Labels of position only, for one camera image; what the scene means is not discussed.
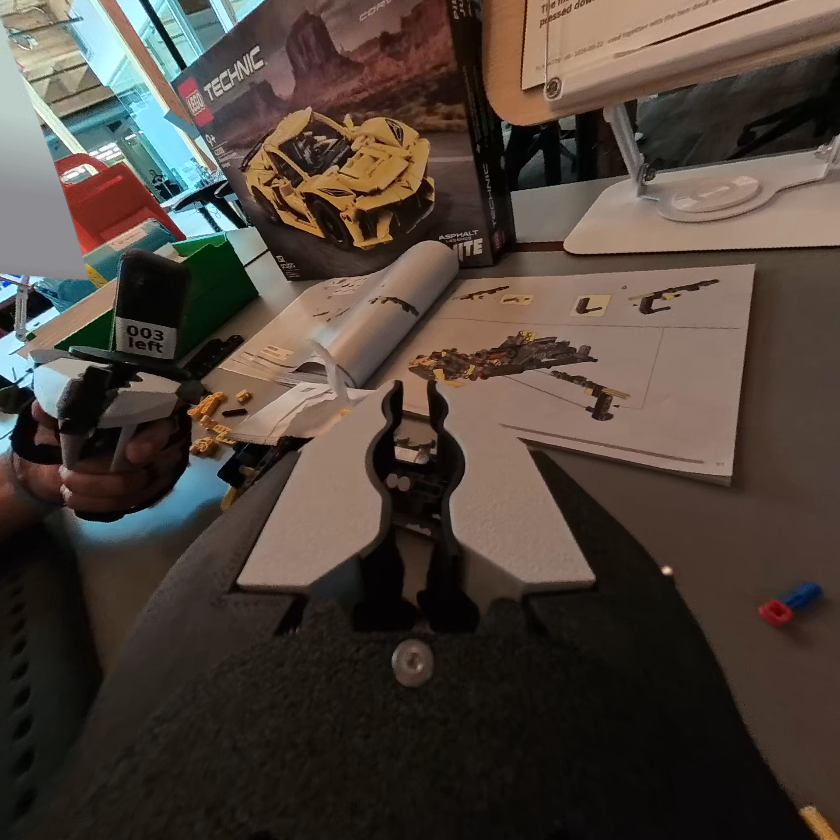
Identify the lego set cardboard box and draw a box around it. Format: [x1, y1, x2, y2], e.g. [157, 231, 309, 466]
[169, 0, 517, 284]

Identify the green plastic bin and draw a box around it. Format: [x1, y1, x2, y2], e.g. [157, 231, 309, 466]
[54, 235, 261, 376]

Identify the person's left hand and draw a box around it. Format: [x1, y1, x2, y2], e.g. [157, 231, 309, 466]
[0, 400, 194, 524]

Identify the lego instruction booklet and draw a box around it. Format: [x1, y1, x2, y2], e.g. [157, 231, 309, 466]
[218, 241, 757, 488]

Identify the partly built lego car chassis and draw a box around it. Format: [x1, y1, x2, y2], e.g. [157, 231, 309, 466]
[218, 430, 455, 534]

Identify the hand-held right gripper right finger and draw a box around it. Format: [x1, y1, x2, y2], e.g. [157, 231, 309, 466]
[425, 379, 598, 593]

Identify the blue lego connector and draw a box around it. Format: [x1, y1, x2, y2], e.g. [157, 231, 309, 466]
[780, 579, 826, 613]

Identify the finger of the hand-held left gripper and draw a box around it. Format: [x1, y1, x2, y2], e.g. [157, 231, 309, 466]
[31, 360, 91, 422]
[97, 382, 182, 429]

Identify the white sheet stand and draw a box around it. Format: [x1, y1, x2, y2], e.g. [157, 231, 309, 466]
[543, 20, 840, 256]

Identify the black lego beam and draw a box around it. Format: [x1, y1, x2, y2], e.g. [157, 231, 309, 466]
[179, 333, 245, 383]

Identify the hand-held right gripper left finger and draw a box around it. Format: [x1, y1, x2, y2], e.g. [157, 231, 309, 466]
[235, 379, 404, 596]

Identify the group of yellow lego connectors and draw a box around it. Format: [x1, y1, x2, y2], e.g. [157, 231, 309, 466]
[185, 389, 255, 458]

